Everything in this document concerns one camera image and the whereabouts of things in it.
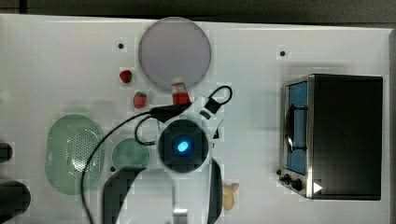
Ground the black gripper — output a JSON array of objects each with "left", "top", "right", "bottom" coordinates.
[{"left": 149, "top": 104, "right": 191, "bottom": 122}]

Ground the red ketchup bottle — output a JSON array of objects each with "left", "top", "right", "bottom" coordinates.
[{"left": 172, "top": 81, "right": 191, "bottom": 105}]

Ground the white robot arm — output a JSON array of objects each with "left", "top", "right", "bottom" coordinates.
[{"left": 101, "top": 96, "right": 225, "bottom": 224}]

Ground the green plastic strainer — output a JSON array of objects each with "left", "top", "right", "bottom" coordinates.
[{"left": 45, "top": 114, "right": 104, "bottom": 195}]

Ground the pink toy strawberry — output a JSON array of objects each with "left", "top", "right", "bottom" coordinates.
[{"left": 133, "top": 91, "right": 148, "bottom": 108}]

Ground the green plastic mug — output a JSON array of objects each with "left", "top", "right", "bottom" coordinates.
[{"left": 112, "top": 138, "right": 150, "bottom": 170}]

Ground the dark red toy strawberry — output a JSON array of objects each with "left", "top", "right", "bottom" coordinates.
[{"left": 120, "top": 70, "right": 133, "bottom": 83}]

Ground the grey round plate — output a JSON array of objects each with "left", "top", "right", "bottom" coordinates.
[{"left": 137, "top": 17, "right": 212, "bottom": 91}]

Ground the beige toy garlic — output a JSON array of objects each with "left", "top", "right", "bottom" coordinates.
[{"left": 222, "top": 183, "right": 239, "bottom": 211}]

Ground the black cylinder upper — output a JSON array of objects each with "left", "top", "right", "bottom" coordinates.
[{"left": 0, "top": 143, "right": 13, "bottom": 162}]

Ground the black cylinder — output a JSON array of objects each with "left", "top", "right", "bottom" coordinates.
[
  {"left": 0, "top": 143, "right": 13, "bottom": 162},
  {"left": 0, "top": 181, "right": 31, "bottom": 219}
]

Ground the silver black toaster oven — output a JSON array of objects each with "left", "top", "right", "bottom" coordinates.
[{"left": 276, "top": 74, "right": 384, "bottom": 201}]

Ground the black cylinder lower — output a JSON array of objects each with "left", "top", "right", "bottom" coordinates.
[{"left": 0, "top": 181, "right": 31, "bottom": 219}]

